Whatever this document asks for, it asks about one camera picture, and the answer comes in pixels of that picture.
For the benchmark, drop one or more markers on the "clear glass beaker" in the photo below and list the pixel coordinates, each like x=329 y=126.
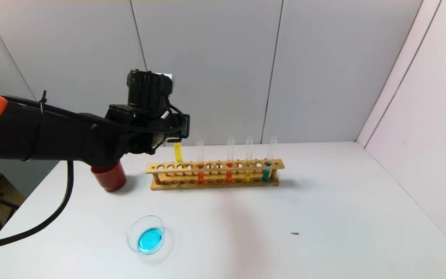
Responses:
x=149 y=240

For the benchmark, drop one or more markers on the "yellow pigment glass test tube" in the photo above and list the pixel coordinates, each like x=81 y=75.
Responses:
x=177 y=153
x=247 y=176

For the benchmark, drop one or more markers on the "wooden test tube rack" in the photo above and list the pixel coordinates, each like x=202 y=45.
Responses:
x=223 y=185

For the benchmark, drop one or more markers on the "blue pigment glass test tube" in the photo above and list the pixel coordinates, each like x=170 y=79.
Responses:
x=266 y=175

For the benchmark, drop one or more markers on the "orange pigment glass test tube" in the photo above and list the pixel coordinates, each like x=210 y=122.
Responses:
x=229 y=176
x=201 y=177

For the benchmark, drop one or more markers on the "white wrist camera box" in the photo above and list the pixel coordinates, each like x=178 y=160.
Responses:
x=169 y=77

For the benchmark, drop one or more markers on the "orange and black left arm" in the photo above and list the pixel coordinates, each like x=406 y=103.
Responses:
x=33 y=131

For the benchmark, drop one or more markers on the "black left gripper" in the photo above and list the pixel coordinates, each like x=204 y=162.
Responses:
x=184 y=126

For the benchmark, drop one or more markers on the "dark red plastic cup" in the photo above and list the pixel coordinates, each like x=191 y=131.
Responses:
x=110 y=180

